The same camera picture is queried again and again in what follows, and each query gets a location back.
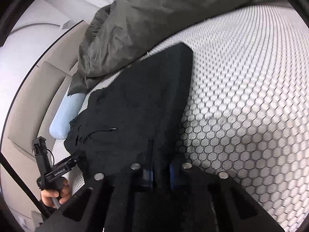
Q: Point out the black pants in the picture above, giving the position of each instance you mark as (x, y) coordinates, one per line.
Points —
(137, 116)

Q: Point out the person's left hand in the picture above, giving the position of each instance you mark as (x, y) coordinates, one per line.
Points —
(55, 198)

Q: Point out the light blue pillow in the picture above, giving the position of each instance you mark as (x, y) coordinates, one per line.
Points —
(67, 111)

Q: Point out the beige upholstered headboard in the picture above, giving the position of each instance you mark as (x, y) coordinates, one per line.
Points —
(36, 103)

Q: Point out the grey duvet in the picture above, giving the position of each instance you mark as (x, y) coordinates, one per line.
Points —
(125, 30)

